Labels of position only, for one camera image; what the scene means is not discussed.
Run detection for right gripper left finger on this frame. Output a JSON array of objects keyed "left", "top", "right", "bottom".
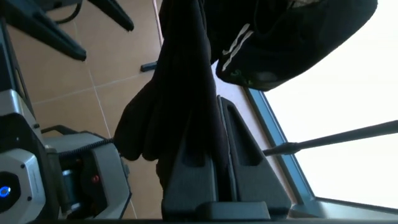
[{"left": 161, "top": 154, "right": 218, "bottom": 218}]

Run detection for black shorts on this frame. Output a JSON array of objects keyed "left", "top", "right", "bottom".
[{"left": 201, "top": 0, "right": 379, "bottom": 92}]

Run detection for window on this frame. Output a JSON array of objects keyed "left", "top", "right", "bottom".
[{"left": 244, "top": 0, "right": 398, "bottom": 220}]

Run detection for black clothes rack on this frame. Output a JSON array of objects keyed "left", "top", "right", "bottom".
[{"left": 139, "top": 61, "right": 398, "bottom": 156}]

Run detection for black T-shirt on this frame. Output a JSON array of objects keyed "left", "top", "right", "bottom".
[{"left": 113, "top": 0, "right": 233, "bottom": 190}]

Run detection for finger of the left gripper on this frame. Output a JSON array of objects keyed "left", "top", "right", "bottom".
[
  {"left": 86, "top": 0, "right": 135, "bottom": 32},
  {"left": 0, "top": 0, "right": 87, "bottom": 62}
]

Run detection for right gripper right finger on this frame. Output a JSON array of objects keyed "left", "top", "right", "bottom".
[{"left": 216, "top": 95, "right": 292, "bottom": 218}]

